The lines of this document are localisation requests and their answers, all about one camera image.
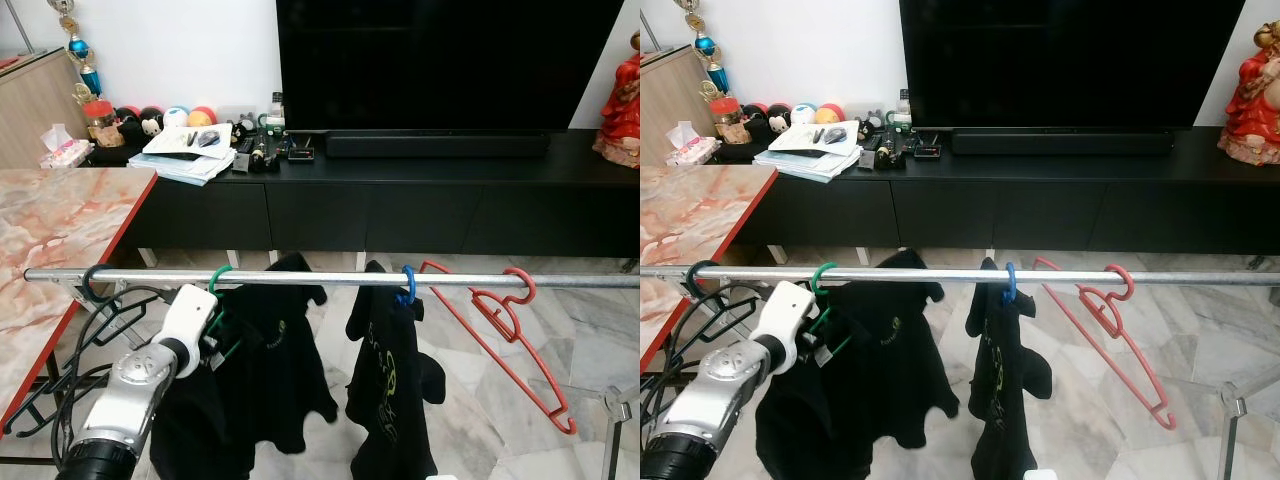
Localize clear jar red lid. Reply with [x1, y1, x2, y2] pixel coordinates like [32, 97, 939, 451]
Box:
[712, 97, 746, 144]
[83, 98, 116, 148]

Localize red laughing Buddha statue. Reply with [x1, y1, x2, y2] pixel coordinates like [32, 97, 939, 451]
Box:
[1217, 22, 1280, 166]
[595, 30, 641, 169]

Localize steel clothes rack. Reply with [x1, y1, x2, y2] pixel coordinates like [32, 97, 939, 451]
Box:
[640, 264, 1280, 480]
[22, 266, 641, 480]

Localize black T-shirt small logo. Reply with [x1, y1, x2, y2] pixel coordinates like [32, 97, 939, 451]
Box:
[150, 253, 341, 480]
[755, 248, 961, 480]

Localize black T-shirt forenax print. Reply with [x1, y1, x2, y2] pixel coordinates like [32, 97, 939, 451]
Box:
[965, 257, 1053, 480]
[345, 260, 448, 480]

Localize red plastic hanger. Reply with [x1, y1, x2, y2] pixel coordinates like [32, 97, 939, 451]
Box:
[1033, 256, 1179, 431]
[418, 260, 579, 436]

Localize black flat screen television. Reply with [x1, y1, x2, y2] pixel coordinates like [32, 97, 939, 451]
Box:
[275, 0, 626, 133]
[898, 0, 1246, 131]

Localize stack of white papers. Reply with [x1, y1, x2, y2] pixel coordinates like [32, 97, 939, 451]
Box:
[752, 120, 863, 184]
[128, 122, 238, 187]

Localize green plastic hanger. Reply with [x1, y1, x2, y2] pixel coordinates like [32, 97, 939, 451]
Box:
[808, 262, 853, 361]
[205, 264, 246, 359]

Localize marble pattern folding table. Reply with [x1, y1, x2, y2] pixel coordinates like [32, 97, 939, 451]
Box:
[0, 167, 161, 441]
[640, 165, 781, 376]

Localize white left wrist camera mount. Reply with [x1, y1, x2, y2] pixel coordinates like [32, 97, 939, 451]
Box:
[160, 285, 219, 376]
[750, 280, 813, 376]

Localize pink tissue pack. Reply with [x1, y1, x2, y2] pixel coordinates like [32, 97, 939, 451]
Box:
[665, 120, 721, 166]
[38, 123, 94, 169]

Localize black plastic hanger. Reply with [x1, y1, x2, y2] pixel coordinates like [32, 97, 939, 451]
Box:
[640, 260, 756, 396]
[20, 263, 166, 421]

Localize black soundbar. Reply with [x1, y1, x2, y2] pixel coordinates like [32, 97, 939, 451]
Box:
[325, 132, 551, 159]
[950, 130, 1176, 156]

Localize black low TV cabinet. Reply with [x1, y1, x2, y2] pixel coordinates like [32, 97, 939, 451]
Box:
[715, 125, 1280, 263]
[85, 128, 641, 266]

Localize light wooden sideboard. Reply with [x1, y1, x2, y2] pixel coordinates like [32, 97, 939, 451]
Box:
[0, 45, 91, 169]
[640, 45, 716, 166]

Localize gold and blue trophy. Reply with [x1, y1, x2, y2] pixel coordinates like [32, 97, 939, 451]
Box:
[672, 0, 736, 101]
[45, 0, 106, 101]

